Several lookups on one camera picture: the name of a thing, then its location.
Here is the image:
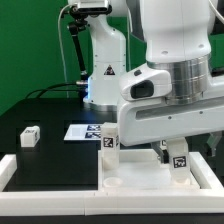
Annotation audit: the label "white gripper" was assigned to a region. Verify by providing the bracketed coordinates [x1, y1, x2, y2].
[117, 97, 224, 164]

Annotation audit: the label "white square table top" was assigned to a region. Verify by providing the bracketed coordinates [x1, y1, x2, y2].
[98, 149, 200, 190]

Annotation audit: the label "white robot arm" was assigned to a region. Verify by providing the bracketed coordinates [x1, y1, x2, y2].
[68, 0, 224, 146]

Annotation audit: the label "white U-shaped fence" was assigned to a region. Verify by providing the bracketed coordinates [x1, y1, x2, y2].
[0, 152, 224, 216]

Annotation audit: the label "marker plate with tags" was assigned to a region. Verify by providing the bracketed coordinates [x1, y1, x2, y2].
[64, 124, 101, 141]

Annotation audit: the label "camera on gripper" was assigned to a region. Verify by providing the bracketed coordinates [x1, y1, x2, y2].
[119, 67, 172, 101]

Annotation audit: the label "black cables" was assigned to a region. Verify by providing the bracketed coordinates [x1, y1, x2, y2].
[25, 79, 88, 100]

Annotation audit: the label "grey cable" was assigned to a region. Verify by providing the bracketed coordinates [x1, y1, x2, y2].
[57, 3, 70, 99]

